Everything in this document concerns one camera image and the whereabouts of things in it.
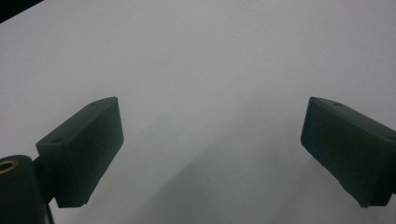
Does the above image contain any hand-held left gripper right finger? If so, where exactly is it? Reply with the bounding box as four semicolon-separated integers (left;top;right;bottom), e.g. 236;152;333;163
300;96;396;208

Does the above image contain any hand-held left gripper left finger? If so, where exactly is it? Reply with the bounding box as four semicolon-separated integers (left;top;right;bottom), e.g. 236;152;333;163
35;96;125;209

